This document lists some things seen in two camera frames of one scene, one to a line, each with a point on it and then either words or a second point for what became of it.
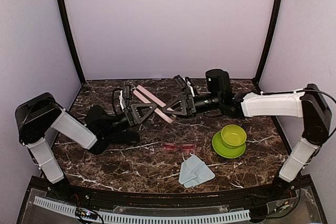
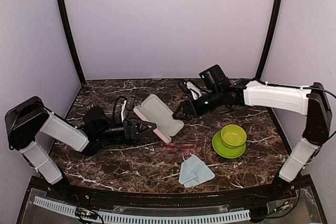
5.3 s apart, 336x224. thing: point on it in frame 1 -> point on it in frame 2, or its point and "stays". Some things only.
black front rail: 178,199 stays
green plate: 224,151 stays
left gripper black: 133,115 -> 132,129
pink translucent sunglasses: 185,147 stays
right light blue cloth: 194,171 stays
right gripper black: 191,105 -> 187,110
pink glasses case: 152,99 -> 154,109
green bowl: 233,136 stays
